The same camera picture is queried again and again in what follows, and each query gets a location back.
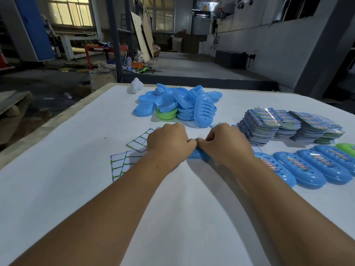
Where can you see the brown leaning board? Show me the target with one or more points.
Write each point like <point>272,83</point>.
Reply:
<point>148,35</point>

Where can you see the wide window with grid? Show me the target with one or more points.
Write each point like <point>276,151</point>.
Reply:
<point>162,17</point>

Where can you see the fanned backing sheets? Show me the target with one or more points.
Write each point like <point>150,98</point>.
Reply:
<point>137,142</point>

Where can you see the glossy sticker sheets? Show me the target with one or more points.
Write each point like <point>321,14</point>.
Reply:
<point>216,125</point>

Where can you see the thick dark steel post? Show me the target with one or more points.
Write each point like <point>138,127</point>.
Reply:
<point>115,44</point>

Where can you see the black wall plug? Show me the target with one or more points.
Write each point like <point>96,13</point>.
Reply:
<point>251,57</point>

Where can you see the black box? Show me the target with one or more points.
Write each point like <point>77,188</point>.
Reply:
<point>230,60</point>

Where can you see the grey slanted pillar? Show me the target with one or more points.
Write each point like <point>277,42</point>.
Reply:
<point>323,55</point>

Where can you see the white plastic bag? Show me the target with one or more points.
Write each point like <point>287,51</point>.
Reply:
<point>139,56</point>

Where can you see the person's left forearm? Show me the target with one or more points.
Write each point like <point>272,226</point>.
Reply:
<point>91,218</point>

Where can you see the person's left hand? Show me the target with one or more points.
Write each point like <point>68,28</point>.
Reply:
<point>169,146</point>

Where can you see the small white plastic figure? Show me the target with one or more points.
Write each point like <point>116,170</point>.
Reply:
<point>136,86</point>

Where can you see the red metal table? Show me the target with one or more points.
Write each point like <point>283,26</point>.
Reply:
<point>97,48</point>

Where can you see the thin dark steel post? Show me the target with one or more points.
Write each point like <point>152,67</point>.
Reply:
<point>129,27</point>

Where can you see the orange box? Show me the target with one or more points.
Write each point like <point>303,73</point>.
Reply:
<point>137,65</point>

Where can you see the green tool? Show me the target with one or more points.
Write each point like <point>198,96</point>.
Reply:
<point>142,70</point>

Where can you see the large bright window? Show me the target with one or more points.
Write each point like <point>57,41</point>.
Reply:
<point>69,12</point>

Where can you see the silver machine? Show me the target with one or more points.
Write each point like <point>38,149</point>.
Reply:
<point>202,24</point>

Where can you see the person's right hand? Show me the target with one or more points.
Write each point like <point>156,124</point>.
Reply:
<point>227,146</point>

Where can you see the wicker basket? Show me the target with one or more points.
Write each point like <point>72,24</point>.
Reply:
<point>157,51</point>

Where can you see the pale leaning plywood board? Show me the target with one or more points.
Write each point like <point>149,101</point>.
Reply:
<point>141,38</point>

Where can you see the plastic bottle on floor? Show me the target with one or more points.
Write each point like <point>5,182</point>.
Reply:
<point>67,95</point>

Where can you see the clear water bottle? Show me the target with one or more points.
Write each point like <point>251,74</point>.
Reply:
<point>129,64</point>

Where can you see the blue and white machine cabinet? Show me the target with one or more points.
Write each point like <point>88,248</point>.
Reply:
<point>33,27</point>

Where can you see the stacks of colourful sticker sheets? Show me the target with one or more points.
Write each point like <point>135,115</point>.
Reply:
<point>260,127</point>

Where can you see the person's right forearm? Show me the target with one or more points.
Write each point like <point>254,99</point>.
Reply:
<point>294,216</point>

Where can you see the pale wooden crate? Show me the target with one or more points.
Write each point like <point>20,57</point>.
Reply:
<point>102,80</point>

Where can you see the wooden pallet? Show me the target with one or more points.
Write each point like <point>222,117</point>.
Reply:
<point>12,102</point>

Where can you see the white metal workbench frame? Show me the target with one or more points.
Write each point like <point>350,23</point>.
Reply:
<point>68,47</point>

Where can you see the pile of blue soap dishes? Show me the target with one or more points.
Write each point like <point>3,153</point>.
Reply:
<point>203,113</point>

